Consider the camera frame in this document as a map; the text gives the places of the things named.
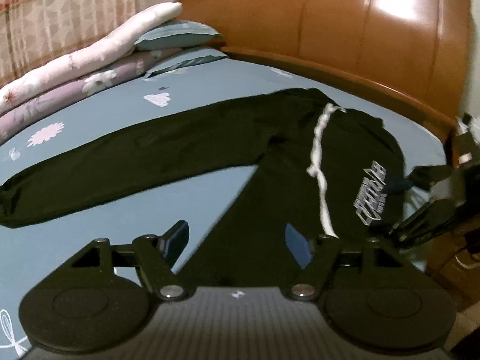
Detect patterned beige pink curtain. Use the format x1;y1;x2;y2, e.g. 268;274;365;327
1;0;137;85

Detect wooden nightstand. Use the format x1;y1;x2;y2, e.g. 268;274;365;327
425;219;479;311

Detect white floral folded quilt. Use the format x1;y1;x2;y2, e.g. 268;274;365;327
1;2;182;115

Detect blue patterned bed sheet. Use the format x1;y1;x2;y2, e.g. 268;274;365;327
1;58;446;359

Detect black sweatpants with drawstring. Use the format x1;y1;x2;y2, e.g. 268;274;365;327
1;88;404;287

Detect purple floral folded quilt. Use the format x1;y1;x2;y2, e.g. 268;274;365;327
1;48;182;143

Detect wooden headboard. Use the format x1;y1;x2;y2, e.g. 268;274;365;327
179;0;473;139

